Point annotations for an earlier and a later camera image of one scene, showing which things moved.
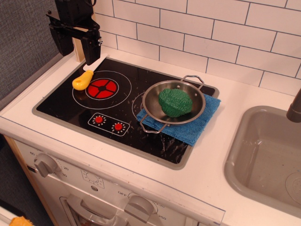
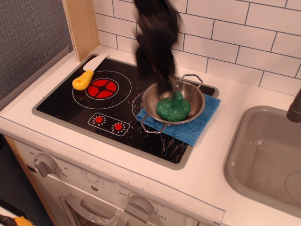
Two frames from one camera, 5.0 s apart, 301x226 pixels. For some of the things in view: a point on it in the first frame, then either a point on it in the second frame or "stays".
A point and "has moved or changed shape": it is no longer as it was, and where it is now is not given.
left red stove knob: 99,119 stays
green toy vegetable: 175,102 has moved or changed shape
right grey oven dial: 139,208 stays
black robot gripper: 75,18 -> 158,22
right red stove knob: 118,127 stays
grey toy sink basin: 263,157 stays
